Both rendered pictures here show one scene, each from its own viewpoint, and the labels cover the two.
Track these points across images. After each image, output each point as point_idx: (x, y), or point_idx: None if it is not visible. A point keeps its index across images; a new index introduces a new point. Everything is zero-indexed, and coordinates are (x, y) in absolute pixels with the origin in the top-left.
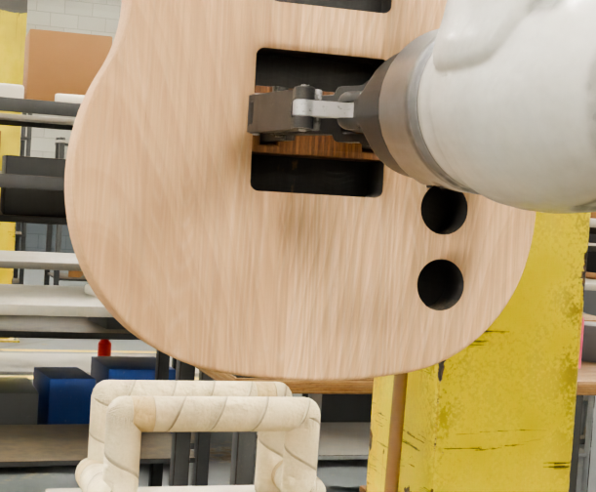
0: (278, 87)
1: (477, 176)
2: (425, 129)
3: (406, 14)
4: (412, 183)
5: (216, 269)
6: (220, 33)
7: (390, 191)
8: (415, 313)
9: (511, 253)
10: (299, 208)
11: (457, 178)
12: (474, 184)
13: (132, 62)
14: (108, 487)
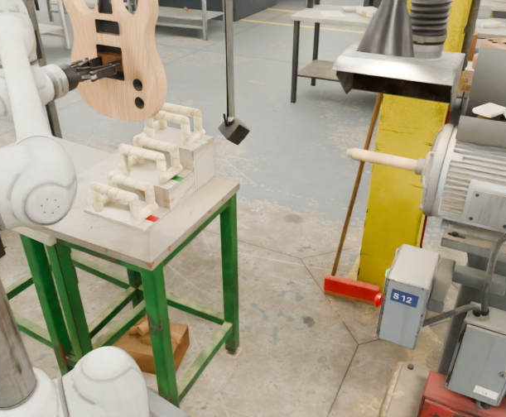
0: (85, 58)
1: None
2: None
3: (122, 35)
4: (130, 78)
5: (97, 93)
6: (89, 40)
7: (126, 79)
8: (135, 108)
9: (153, 98)
10: (109, 81)
11: None
12: None
13: (75, 46)
14: (145, 128)
